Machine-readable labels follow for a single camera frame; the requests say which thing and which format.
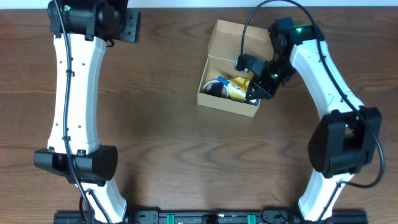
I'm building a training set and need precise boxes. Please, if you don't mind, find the yellow sticky note pad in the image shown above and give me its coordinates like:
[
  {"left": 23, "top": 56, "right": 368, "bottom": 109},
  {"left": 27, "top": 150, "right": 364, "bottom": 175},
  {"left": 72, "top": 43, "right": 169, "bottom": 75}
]
[{"left": 226, "top": 77, "right": 252, "bottom": 103}]

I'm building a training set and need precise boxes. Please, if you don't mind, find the blue and white marker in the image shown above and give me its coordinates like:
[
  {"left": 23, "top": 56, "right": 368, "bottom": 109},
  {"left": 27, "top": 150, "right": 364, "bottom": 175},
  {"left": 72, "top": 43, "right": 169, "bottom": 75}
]
[{"left": 216, "top": 75, "right": 260, "bottom": 105}]

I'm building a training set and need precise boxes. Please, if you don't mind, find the cardboard box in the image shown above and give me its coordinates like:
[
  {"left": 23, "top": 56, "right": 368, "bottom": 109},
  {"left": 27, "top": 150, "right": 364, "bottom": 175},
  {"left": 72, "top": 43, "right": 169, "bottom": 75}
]
[{"left": 197, "top": 19, "right": 273, "bottom": 117}]

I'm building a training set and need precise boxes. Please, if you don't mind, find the black teardrop-shaped object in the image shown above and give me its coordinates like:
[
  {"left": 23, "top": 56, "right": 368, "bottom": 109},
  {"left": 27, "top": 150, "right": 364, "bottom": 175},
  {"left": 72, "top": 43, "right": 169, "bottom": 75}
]
[{"left": 207, "top": 82, "right": 228, "bottom": 98}]

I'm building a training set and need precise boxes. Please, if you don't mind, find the white tape roll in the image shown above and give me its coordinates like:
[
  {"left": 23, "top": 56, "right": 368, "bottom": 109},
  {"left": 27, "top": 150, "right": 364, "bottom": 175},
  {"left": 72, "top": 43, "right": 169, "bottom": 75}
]
[{"left": 202, "top": 80, "right": 229, "bottom": 98}]

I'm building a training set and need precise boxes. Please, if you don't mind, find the small yellow tape roll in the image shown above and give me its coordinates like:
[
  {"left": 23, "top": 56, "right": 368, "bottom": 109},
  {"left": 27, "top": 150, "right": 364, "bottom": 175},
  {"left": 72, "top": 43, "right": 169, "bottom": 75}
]
[{"left": 236, "top": 77, "right": 251, "bottom": 92}]

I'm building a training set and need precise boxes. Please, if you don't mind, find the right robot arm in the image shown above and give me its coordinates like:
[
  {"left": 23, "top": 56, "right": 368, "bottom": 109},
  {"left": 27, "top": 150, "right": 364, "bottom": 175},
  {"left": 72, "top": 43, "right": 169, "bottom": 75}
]
[{"left": 235, "top": 18, "right": 382, "bottom": 223}]

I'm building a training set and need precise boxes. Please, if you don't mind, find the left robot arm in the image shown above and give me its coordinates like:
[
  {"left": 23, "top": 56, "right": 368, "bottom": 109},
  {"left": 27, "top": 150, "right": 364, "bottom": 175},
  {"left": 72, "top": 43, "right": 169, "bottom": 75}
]
[{"left": 34, "top": 0, "right": 141, "bottom": 223}]

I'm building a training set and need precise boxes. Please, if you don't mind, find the right black cable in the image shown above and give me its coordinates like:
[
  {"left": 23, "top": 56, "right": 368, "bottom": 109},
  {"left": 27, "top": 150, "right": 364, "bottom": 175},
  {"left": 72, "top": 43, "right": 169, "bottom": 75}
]
[{"left": 239, "top": 0, "right": 386, "bottom": 223}]

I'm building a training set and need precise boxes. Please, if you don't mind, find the black cable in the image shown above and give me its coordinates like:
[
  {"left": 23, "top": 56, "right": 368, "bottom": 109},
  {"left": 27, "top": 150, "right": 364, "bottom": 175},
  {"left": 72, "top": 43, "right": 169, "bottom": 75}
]
[
  {"left": 239, "top": 0, "right": 386, "bottom": 223},
  {"left": 52, "top": 0, "right": 113, "bottom": 224}
]

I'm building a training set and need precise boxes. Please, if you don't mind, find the left black cable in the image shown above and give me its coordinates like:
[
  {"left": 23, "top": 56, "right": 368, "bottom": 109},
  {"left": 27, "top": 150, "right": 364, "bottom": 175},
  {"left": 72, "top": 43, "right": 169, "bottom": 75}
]
[{"left": 52, "top": 0, "right": 113, "bottom": 224}]

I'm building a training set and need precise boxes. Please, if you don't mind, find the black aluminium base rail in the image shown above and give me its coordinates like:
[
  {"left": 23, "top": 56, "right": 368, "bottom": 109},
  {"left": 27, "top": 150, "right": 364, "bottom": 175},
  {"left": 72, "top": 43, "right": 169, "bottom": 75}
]
[{"left": 53, "top": 210, "right": 368, "bottom": 224}]

